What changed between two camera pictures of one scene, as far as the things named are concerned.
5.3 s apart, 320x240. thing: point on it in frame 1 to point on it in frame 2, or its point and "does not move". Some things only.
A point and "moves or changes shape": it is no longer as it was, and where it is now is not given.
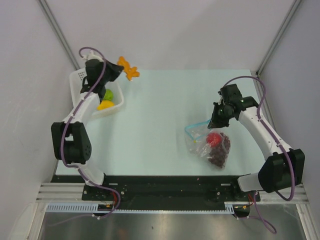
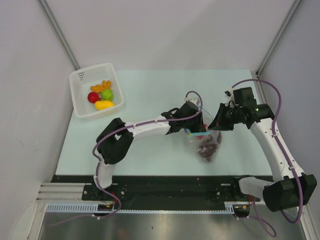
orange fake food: [130, 72] moves or changes shape
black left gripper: [115, 69] to [198, 126]
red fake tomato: [214, 139] to [200, 137]
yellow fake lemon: [104, 104] does not move
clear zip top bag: [212, 145] moves or changes shape
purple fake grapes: [218, 154] to [209, 146]
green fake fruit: [108, 94] does not move
